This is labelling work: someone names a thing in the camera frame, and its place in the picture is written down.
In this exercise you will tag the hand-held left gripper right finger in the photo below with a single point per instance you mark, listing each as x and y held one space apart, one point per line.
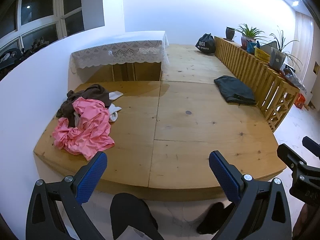
225 177

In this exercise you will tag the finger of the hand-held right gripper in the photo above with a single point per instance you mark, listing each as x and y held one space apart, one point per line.
311 143
287 153

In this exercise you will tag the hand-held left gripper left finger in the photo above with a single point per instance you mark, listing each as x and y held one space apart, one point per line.
91 177

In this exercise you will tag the brown long-sleeve shirt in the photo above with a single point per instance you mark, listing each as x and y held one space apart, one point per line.
95 93

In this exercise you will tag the orange box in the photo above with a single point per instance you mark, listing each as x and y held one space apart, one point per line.
300 100

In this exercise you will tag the pink garment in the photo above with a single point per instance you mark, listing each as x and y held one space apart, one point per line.
92 127

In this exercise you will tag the clear plastic bag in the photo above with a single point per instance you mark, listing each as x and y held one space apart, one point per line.
293 77

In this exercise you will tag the white cloth garment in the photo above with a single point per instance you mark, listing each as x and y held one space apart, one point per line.
114 112

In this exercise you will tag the dark folded garment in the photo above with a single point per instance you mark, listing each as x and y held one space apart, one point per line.
233 87

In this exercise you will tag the wooden slatted rack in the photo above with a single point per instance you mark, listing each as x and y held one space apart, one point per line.
252 62

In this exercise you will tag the yellow plastic basket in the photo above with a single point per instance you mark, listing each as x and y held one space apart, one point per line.
261 53

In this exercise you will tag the potted long-leaf plant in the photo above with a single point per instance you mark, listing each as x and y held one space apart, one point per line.
280 42

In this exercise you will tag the blue container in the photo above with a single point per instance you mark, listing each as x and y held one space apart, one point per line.
251 46

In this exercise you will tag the beige curtain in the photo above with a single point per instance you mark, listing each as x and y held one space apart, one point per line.
302 30

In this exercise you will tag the potted green plant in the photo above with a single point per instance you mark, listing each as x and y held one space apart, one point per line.
247 40

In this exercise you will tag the white lace tablecloth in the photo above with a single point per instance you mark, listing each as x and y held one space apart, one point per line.
117 52

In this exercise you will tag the dark ceramic pot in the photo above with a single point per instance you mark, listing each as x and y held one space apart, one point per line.
230 33

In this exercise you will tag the ceiling spotlight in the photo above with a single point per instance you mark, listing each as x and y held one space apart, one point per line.
295 3

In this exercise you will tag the white framed window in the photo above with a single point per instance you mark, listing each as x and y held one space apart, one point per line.
58 17

